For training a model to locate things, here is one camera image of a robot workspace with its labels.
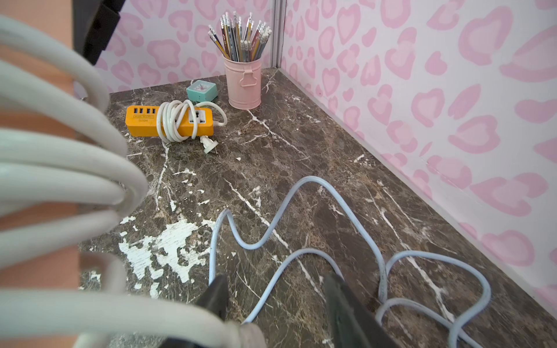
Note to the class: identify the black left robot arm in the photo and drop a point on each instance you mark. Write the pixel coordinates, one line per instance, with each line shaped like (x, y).
(94, 22)

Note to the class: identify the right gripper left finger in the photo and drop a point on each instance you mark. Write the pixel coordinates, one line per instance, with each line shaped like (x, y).
(215, 299)

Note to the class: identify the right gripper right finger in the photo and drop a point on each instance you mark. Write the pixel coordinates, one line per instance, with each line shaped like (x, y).
(352, 324)

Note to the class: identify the pink power strip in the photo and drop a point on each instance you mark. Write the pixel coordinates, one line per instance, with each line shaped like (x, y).
(59, 269)

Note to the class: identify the small green desk clock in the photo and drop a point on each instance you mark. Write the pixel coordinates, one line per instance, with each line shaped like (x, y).
(202, 91)

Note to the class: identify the pink pencil cup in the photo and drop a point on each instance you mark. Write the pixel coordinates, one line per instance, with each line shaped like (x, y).
(242, 44)

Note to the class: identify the yellow power strip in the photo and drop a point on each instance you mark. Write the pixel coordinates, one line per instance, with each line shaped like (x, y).
(141, 122)

